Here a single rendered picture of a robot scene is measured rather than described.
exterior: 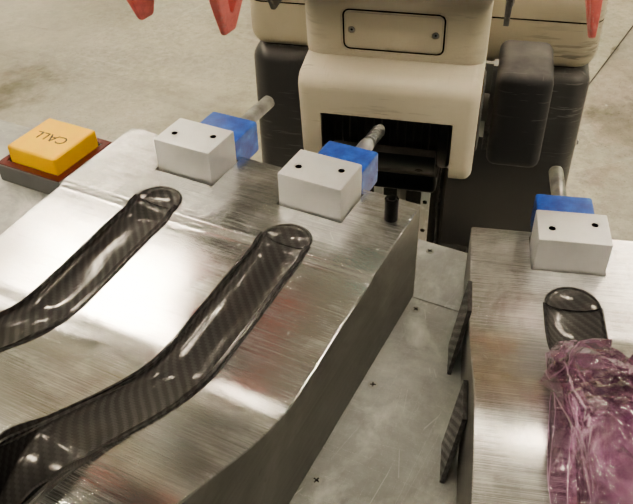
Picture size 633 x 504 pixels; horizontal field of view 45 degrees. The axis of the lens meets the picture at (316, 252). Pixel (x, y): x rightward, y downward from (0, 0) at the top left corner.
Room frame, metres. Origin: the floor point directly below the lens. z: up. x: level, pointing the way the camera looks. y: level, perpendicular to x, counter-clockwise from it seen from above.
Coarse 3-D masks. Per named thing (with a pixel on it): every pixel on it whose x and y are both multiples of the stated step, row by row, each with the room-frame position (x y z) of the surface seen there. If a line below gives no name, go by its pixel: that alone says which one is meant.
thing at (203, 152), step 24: (264, 96) 0.60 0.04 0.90; (216, 120) 0.55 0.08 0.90; (240, 120) 0.55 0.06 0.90; (168, 144) 0.49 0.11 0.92; (192, 144) 0.49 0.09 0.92; (216, 144) 0.49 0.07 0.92; (240, 144) 0.52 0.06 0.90; (168, 168) 0.50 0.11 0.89; (192, 168) 0.48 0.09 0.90; (216, 168) 0.48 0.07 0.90
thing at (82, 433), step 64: (128, 256) 0.40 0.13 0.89; (256, 256) 0.40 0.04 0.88; (0, 320) 0.34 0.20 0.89; (64, 320) 0.34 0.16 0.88; (192, 320) 0.34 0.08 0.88; (256, 320) 0.33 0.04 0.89; (128, 384) 0.28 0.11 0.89; (192, 384) 0.29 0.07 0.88; (0, 448) 0.21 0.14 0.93; (64, 448) 0.22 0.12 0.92
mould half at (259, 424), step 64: (64, 192) 0.48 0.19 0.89; (128, 192) 0.47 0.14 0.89; (192, 192) 0.47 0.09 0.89; (256, 192) 0.46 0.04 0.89; (0, 256) 0.41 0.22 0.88; (64, 256) 0.40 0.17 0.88; (192, 256) 0.40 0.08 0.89; (320, 256) 0.39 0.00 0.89; (384, 256) 0.39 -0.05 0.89; (128, 320) 0.34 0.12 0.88; (320, 320) 0.33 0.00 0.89; (384, 320) 0.39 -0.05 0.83; (0, 384) 0.26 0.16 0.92; (64, 384) 0.27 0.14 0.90; (256, 384) 0.28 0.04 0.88; (320, 384) 0.30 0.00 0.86; (128, 448) 0.22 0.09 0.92; (192, 448) 0.22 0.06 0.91; (256, 448) 0.24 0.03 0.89; (320, 448) 0.30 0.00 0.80
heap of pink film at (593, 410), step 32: (576, 352) 0.28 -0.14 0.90; (608, 352) 0.29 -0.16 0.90; (544, 384) 0.26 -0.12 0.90; (576, 384) 0.26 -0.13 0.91; (608, 384) 0.25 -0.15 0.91; (576, 416) 0.23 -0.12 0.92; (608, 416) 0.22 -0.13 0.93; (576, 448) 0.21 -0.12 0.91; (608, 448) 0.21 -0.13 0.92; (576, 480) 0.20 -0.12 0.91; (608, 480) 0.20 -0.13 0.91
